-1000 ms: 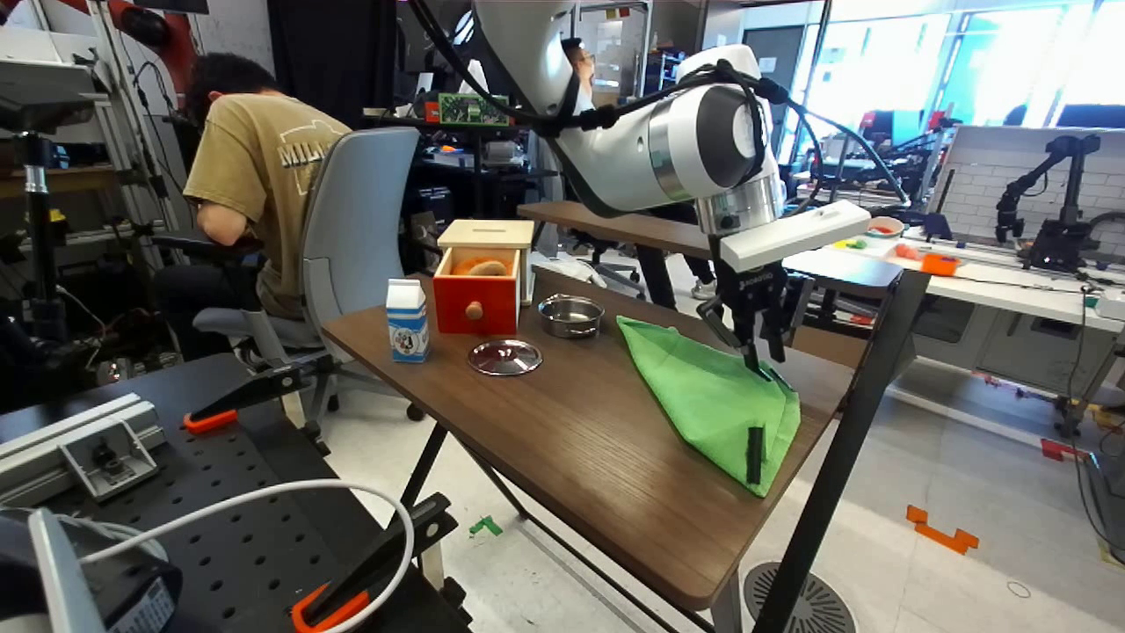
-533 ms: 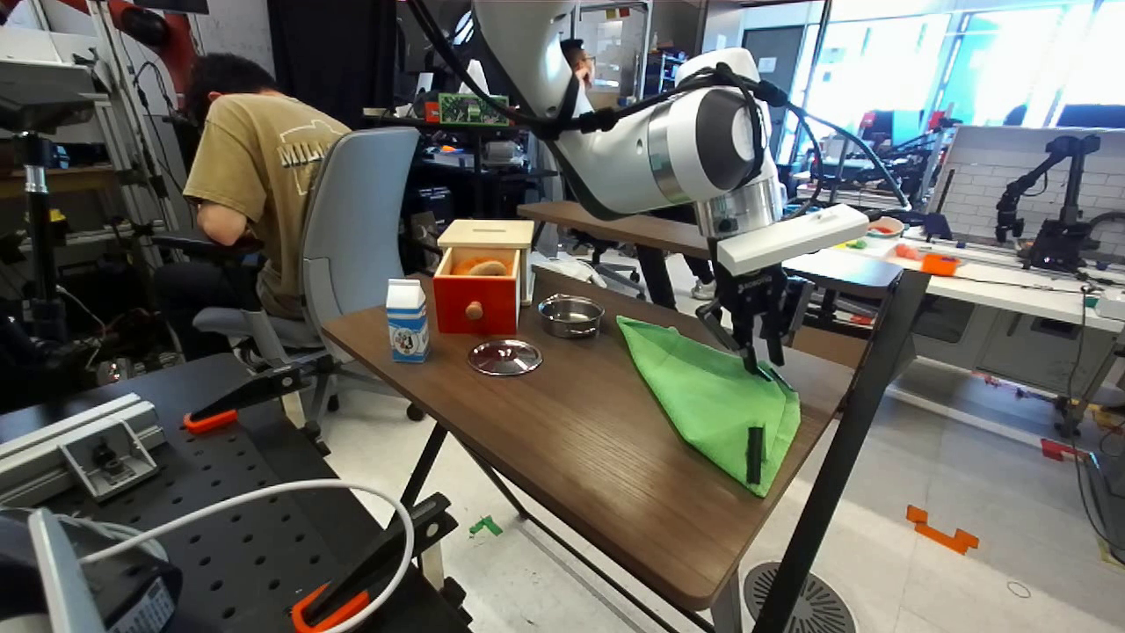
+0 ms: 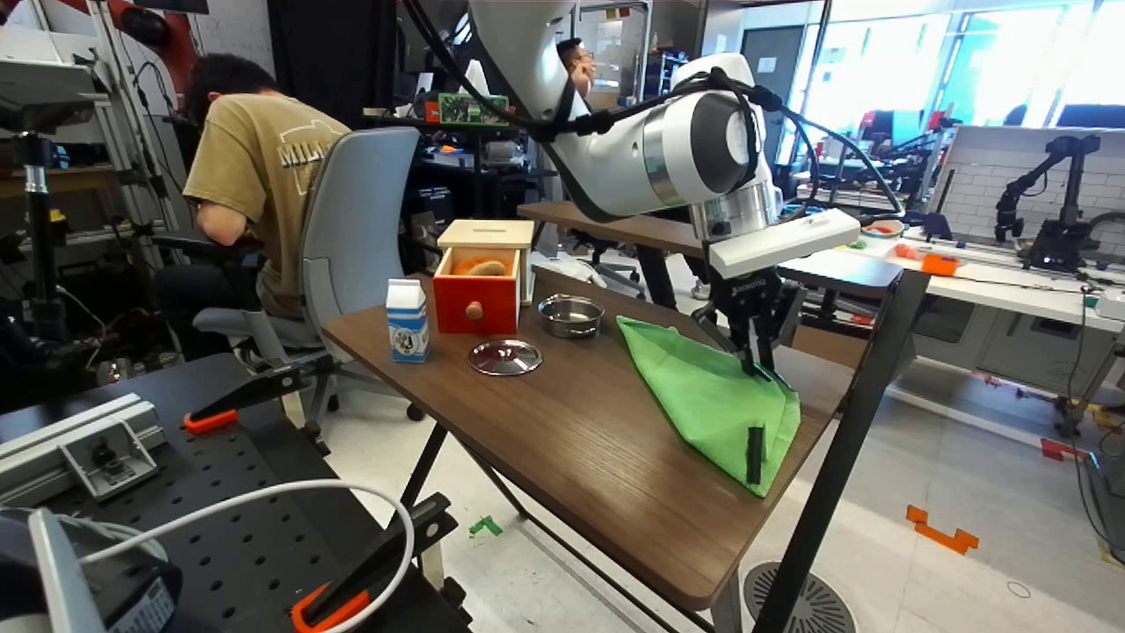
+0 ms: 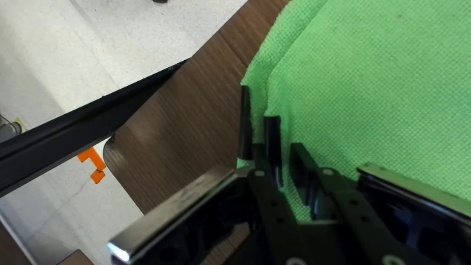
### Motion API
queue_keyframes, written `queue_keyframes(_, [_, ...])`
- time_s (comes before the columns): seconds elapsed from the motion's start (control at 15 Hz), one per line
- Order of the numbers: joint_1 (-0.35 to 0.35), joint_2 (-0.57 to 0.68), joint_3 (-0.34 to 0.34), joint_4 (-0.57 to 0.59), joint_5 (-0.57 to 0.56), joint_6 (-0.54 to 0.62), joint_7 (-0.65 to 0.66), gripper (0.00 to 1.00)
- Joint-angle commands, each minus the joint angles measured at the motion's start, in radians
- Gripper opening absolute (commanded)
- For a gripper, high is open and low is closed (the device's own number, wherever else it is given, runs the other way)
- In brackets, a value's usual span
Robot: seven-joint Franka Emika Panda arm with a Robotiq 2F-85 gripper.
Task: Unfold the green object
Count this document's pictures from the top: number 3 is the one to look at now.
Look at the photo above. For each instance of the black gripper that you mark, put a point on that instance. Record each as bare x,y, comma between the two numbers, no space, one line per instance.
750,295

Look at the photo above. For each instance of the green fabric bag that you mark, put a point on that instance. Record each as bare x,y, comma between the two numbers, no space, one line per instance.
706,399

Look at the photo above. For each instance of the black background robot arm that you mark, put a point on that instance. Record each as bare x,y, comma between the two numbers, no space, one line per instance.
1058,232

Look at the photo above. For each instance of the brown wooden table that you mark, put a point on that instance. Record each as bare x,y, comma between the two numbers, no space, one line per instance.
856,411

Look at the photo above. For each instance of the long wooden bench table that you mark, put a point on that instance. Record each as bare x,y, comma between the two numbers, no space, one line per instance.
634,229

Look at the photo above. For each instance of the small metal bowl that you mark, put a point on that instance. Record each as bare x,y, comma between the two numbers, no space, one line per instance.
571,318

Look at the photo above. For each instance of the white work table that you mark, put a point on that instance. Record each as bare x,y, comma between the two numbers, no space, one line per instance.
1006,295

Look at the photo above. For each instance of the round floor grate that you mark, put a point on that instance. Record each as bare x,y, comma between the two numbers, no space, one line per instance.
810,602

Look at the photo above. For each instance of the red wooden drawer box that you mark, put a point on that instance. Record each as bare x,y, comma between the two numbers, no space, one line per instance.
475,299

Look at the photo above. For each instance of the white blue milk carton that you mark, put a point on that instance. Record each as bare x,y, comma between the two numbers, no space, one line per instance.
406,322

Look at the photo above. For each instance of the green tissue box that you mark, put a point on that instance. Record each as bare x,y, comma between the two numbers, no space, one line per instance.
470,111

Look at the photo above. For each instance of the grey office chair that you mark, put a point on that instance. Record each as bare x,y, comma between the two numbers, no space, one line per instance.
352,223

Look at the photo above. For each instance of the person in tan shirt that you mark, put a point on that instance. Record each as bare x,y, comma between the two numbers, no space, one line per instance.
257,163

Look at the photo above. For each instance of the black perforated breadboard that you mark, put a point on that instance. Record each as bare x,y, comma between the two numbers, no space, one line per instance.
246,549

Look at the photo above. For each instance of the aluminium rail mount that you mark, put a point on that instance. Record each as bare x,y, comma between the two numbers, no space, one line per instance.
70,435

